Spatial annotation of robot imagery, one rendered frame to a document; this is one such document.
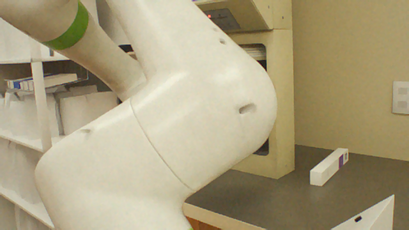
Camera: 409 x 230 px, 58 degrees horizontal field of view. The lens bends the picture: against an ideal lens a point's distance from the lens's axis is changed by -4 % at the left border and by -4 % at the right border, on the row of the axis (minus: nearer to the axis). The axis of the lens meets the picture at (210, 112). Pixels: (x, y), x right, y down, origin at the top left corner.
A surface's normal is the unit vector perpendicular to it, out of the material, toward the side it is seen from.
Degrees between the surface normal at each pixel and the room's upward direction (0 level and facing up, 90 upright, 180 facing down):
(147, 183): 99
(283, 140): 90
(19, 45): 97
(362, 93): 90
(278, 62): 90
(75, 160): 65
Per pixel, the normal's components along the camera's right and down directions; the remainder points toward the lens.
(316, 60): -0.67, 0.17
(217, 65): -0.07, -0.61
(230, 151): 0.35, 0.56
